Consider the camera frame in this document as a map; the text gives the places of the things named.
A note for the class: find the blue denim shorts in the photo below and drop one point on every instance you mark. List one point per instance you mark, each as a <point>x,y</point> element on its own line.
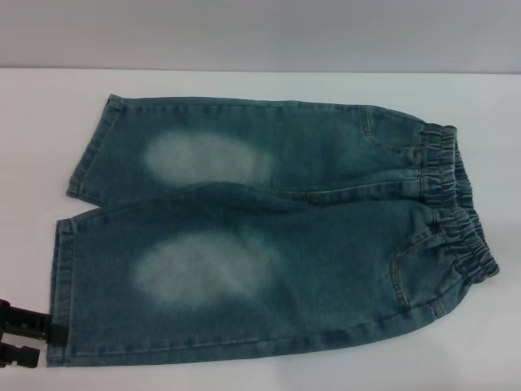
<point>285,260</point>

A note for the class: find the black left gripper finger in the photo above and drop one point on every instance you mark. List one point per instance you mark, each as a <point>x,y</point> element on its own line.
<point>28,319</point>
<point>20,357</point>

